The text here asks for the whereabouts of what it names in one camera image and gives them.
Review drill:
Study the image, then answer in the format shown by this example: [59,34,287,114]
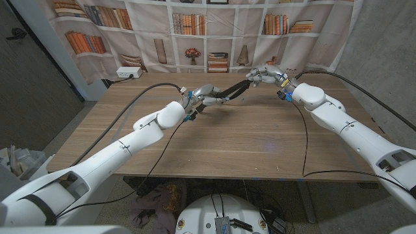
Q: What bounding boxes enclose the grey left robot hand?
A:
[181,83,228,113]

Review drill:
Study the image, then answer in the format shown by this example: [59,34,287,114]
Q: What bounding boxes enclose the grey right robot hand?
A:
[245,64,293,88]

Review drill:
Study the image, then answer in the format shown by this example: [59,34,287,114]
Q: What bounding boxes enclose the black velcro strap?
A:
[194,79,252,114]

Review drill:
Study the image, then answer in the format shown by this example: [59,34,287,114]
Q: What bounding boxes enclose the printed bookshelf backdrop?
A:
[38,0,363,85]

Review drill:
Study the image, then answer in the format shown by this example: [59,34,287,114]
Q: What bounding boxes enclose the white power strip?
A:
[116,66,143,79]

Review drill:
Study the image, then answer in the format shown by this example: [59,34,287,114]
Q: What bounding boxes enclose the purple cloth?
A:
[129,180,188,234]

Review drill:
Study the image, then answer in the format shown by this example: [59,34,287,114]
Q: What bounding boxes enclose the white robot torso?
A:
[175,194,270,234]

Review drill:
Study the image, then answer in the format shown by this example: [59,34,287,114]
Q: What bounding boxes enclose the grey table leg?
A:
[297,181,318,224]

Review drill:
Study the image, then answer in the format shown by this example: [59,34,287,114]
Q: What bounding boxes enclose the small grey electronics box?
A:
[214,216,231,234]

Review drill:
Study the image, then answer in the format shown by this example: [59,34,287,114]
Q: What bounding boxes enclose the black power adapter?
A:
[272,218,287,233]

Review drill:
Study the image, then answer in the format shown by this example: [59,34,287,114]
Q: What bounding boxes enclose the clear plastic container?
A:
[0,145,46,178]

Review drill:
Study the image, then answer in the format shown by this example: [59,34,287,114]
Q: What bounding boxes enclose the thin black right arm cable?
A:
[291,102,410,192]

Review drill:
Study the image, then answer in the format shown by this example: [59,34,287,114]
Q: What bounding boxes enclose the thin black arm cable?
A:
[291,102,410,192]
[55,120,185,219]

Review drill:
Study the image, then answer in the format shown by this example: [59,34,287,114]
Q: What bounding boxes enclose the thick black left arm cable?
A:
[70,82,182,167]

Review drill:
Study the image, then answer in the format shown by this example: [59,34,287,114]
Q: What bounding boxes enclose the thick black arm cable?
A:
[294,70,416,131]
[70,82,182,167]

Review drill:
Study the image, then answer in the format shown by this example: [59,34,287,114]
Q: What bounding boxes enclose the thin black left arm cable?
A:
[55,120,185,219]

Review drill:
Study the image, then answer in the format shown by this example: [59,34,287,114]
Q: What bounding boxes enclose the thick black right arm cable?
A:
[294,70,416,131]

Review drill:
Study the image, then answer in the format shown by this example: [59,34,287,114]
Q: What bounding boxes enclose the white door frame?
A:
[9,0,108,101]

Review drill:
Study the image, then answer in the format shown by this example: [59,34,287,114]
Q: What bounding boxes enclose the black door handle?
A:
[5,27,29,42]

